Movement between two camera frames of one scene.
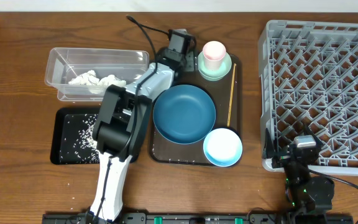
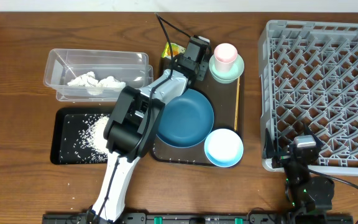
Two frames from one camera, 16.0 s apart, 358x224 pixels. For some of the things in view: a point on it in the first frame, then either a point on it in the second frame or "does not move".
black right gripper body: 281,160 does not move
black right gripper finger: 268,149 does not move
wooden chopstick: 230,104 → 237,103
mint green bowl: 214,75 → 227,77
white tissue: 97,84 does not move
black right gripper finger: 308,130 does not move
